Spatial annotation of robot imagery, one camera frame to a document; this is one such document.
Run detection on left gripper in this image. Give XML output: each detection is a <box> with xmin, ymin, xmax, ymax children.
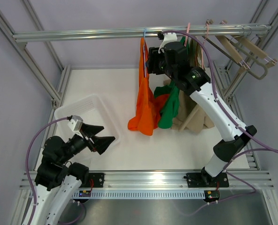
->
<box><xmin>59</xmin><ymin>123</ymin><xmax>115</xmax><ymax>164</ymax></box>

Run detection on light blue wire hanger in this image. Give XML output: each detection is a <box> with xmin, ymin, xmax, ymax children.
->
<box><xmin>142</xmin><ymin>28</ymin><xmax>148</xmax><ymax>78</ymax></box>

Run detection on orange t shirt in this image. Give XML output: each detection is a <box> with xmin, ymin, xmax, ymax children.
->
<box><xmin>128</xmin><ymin>38</ymin><xmax>169</xmax><ymax>136</ymax></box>

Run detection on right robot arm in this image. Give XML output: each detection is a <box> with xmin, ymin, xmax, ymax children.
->
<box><xmin>146</xmin><ymin>41</ymin><xmax>257</xmax><ymax>187</ymax></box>

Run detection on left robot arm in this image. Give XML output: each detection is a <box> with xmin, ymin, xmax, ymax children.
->
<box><xmin>23</xmin><ymin>119</ymin><xmax>115</xmax><ymax>225</ymax></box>

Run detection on pink hanger with green shirt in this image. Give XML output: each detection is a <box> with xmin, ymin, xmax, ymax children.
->
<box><xmin>181</xmin><ymin>22</ymin><xmax>191</xmax><ymax>47</ymax></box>

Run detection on green t shirt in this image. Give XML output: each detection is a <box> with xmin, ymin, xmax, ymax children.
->
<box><xmin>154</xmin><ymin>41</ymin><xmax>190</xmax><ymax>129</ymax></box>

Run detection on beige t shirt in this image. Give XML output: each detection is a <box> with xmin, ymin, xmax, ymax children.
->
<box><xmin>171</xmin><ymin>37</ymin><xmax>215</xmax><ymax>134</ymax></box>

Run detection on wooden hanger left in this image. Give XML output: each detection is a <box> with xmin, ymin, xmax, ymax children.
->
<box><xmin>204</xmin><ymin>19</ymin><xmax>251</xmax><ymax>75</ymax></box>

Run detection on wooden hanger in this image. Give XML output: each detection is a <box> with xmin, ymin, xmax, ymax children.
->
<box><xmin>204</xmin><ymin>19</ymin><xmax>251</xmax><ymax>75</ymax></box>
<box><xmin>230</xmin><ymin>25</ymin><xmax>277</xmax><ymax>68</ymax></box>

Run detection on wooden hanger right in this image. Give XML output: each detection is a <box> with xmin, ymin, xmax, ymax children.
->
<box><xmin>230</xmin><ymin>25</ymin><xmax>277</xmax><ymax>68</ymax></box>

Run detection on grey plastic hanger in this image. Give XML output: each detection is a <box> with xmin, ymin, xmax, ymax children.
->
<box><xmin>228</xmin><ymin>35</ymin><xmax>270</xmax><ymax>81</ymax></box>

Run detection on white plastic basket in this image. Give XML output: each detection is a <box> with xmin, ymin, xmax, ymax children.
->
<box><xmin>54</xmin><ymin>94</ymin><xmax>121</xmax><ymax>162</ymax></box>

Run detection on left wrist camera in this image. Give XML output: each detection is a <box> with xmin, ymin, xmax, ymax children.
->
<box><xmin>68</xmin><ymin>115</ymin><xmax>83</xmax><ymax>136</ymax></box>

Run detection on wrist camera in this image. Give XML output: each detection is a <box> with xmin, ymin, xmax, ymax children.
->
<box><xmin>158</xmin><ymin>32</ymin><xmax>178</xmax><ymax>54</ymax></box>
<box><xmin>68</xmin><ymin>115</ymin><xmax>83</xmax><ymax>136</ymax></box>

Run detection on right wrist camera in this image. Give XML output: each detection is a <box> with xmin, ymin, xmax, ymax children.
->
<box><xmin>158</xmin><ymin>32</ymin><xmax>178</xmax><ymax>54</ymax></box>

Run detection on aluminium hanging rail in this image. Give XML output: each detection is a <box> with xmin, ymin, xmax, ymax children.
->
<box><xmin>12</xmin><ymin>23</ymin><xmax>272</xmax><ymax>43</ymax></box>

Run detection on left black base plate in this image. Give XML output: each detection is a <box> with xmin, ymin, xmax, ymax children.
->
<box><xmin>80</xmin><ymin>172</ymin><xmax>105</xmax><ymax>188</ymax></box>

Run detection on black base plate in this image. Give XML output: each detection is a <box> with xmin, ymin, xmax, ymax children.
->
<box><xmin>80</xmin><ymin>172</ymin><xmax>105</xmax><ymax>188</ymax></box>
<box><xmin>183</xmin><ymin>172</ymin><xmax>230</xmax><ymax>188</ymax></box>

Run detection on front aluminium rail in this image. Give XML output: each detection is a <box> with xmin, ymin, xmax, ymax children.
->
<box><xmin>19</xmin><ymin>170</ymin><xmax>275</xmax><ymax>190</ymax></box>

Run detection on white slotted cable duct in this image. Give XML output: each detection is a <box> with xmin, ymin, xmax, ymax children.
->
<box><xmin>72</xmin><ymin>190</ymin><xmax>205</xmax><ymax>200</ymax></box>

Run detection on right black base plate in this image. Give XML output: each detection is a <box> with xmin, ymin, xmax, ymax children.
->
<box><xmin>183</xmin><ymin>172</ymin><xmax>230</xmax><ymax>188</ymax></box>

